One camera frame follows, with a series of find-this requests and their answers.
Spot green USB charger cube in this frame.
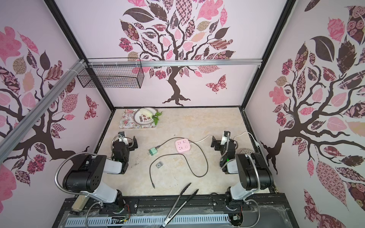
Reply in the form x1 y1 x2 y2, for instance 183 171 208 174
149 147 158 156

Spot pink power strip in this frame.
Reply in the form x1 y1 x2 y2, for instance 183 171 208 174
175 138 191 154

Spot black USB cable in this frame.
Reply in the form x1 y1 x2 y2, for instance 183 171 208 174
149 137 209 189

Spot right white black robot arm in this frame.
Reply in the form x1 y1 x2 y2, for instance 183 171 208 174
210 136 274 211

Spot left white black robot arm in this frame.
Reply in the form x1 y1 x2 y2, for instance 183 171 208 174
54 134 138 214

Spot patterned round bowl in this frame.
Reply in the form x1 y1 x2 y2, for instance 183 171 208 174
240 148 255 155

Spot floral placemat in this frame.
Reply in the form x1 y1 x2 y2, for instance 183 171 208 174
119 109 156 129

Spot white patterned plate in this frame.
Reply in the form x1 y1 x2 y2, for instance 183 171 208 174
133 107 158 125

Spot white flower with leaves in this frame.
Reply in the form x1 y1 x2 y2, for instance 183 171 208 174
140 108 163 125

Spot beige box on base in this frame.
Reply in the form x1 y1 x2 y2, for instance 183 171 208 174
71 195 89 212

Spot black metal tongs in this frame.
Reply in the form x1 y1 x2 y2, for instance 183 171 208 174
160 183 199 228

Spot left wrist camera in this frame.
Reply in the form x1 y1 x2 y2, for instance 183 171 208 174
117 132 129 145

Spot white power strip cord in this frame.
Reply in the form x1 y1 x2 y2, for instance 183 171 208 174
190 131 260 147

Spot black wire basket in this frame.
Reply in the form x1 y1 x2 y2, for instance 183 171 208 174
77 57 144 89

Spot white slotted cable duct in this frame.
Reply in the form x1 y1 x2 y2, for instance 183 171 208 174
61 214 230 228

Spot aluminium rail back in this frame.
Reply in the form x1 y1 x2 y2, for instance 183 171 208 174
88 59 263 67

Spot aluminium rail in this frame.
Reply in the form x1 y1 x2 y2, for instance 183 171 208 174
88 59 263 67
1 59 87 163

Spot aluminium rail left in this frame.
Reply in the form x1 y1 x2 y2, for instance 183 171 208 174
1 59 87 163

